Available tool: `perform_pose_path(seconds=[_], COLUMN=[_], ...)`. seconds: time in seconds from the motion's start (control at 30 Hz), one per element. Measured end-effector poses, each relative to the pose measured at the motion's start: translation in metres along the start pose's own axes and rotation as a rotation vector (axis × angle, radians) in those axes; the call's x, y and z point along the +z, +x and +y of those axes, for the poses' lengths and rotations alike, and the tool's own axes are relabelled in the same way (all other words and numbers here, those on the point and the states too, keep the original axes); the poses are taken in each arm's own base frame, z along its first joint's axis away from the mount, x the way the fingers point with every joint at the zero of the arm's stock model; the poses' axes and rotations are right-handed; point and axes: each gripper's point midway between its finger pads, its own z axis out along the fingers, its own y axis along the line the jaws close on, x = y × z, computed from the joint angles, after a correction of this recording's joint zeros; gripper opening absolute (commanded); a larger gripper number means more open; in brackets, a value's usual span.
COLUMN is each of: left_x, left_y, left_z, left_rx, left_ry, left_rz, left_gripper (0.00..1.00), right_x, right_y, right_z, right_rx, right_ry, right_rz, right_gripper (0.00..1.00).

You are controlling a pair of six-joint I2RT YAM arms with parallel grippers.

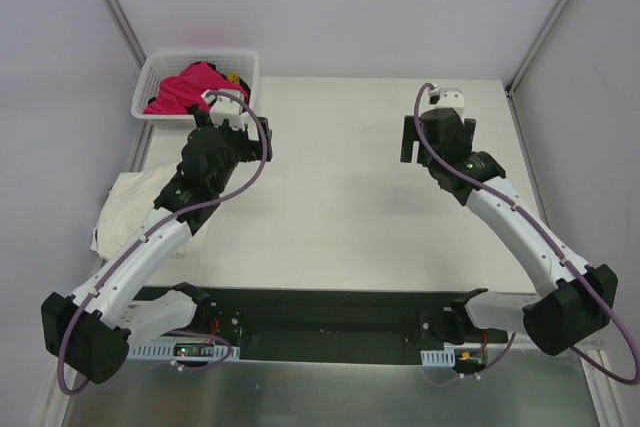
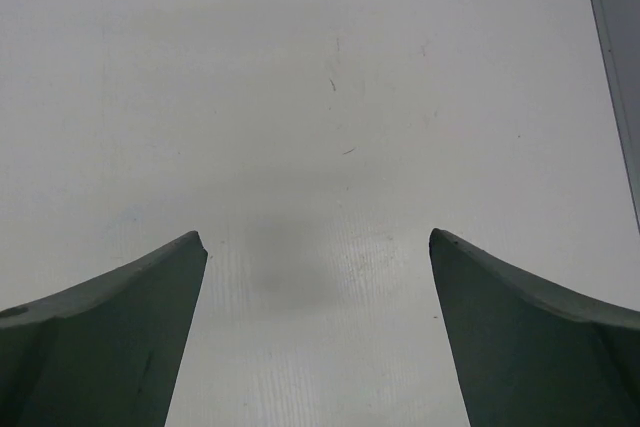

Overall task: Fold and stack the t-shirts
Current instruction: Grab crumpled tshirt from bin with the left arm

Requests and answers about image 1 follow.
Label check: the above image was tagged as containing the pink t shirt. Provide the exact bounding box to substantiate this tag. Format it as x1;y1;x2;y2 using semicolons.
142;61;240;116

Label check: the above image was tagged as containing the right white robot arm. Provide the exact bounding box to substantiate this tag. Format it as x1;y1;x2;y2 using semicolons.
400;108;618;356

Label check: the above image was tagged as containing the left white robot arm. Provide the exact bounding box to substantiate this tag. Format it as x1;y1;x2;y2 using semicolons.
41;109;273;396

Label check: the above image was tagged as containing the black t shirt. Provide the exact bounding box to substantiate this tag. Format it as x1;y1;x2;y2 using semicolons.
207;62;251;101

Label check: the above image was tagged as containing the white t shirt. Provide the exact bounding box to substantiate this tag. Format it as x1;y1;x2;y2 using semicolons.
89;166;211;262

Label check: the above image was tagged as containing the white plastic laundry basket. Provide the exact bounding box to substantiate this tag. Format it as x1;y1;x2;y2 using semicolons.
131;48;260;129

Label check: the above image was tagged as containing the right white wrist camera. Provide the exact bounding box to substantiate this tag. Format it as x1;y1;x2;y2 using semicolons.
429;87;465;118

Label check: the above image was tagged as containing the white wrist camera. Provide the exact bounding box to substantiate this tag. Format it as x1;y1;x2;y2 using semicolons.
429;87;465;118
201;89;248;132

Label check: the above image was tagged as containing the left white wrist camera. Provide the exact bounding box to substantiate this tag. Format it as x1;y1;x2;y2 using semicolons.
201;89;248;132

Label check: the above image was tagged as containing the right aluminium frame post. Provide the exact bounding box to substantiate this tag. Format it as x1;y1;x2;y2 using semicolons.
505;0;573;98

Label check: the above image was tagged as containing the aluminium frame post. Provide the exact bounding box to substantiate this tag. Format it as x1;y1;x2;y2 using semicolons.
505;0;573;98
102;0;147;68

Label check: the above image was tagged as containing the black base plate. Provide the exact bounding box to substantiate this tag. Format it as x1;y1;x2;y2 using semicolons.
130;286;521;363

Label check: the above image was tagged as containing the left white cable duct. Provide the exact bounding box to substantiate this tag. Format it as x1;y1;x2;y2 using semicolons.
127;340;240;362

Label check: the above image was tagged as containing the white cable duct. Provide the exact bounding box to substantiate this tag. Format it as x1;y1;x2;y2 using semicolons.
127;340;240;362
420;348;456;368

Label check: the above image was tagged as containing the right white cable duct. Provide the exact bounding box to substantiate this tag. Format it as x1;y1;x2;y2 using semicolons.
420;348;456;368

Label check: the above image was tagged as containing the left aluminium frame post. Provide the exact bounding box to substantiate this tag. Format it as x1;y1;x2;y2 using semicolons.
102;0;147;68

